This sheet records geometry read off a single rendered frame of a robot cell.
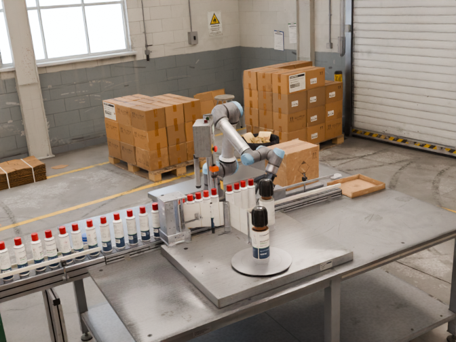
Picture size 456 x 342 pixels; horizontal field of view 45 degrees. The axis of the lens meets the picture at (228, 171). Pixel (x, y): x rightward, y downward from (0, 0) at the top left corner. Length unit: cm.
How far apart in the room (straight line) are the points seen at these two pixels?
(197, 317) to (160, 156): 441
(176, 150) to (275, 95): 146
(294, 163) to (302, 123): 348
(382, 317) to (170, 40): 669
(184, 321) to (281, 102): 489
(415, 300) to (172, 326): 187
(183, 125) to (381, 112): 282
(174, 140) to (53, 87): 239
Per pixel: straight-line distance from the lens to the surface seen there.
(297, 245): 297
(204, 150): 315
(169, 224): 300
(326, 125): 762
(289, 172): 377
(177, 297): 267
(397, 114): 781
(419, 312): 371
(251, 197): 337
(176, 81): 941
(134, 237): 309
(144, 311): 260
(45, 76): 842
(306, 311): 364
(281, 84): 700
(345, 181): 401
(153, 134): 664
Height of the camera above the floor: 220
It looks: 18 degrees down
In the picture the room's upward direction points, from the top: 4 degrees counter-clockwise
